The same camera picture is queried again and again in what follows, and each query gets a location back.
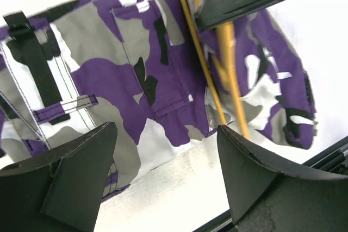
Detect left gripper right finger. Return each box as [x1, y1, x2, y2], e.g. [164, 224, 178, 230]
[217, 126, 347, 232]

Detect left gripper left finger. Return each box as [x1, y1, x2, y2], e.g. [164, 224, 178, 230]
[1, 122, 117, 231]

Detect yellow plastic hanger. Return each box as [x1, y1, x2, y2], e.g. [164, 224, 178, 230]
[180, 0, 250, 139]

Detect purple camouflage trousers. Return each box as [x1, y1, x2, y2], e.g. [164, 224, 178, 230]
[0, 0, 319, 202]

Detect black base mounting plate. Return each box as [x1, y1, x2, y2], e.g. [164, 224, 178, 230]
[194, 136, 347, 232]

